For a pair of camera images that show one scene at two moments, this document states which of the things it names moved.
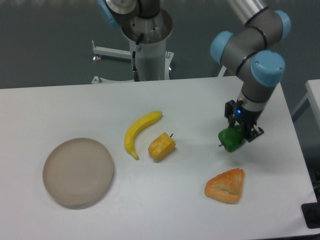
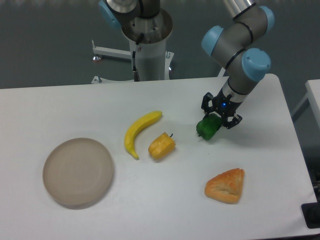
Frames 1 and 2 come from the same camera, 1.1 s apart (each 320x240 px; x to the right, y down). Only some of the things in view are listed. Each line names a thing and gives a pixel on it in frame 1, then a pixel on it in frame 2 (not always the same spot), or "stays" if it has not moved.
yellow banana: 135,125 stays
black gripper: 246,118 -> 223,106
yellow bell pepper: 161,147 stays
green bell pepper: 232,138 -> 208,126
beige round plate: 78,173 stays
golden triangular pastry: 226,187 stays
